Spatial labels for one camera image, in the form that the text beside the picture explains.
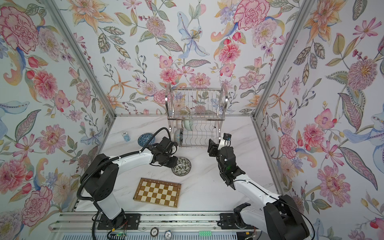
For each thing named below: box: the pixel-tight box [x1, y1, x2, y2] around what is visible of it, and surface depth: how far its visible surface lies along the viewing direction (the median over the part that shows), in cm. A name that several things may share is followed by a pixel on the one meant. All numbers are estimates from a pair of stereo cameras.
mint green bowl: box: [184, 120, 193, 131], surface depth 102 cm
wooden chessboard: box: [133, 177, 182, 208], surface depth 82 cm
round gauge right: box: [164, 230, 172, 240], surface depth 68 cm
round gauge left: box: [150, 227, 159, 237], surface depth 73 cm
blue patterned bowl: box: [137, 133, 156, 147], surface depth 106 cm
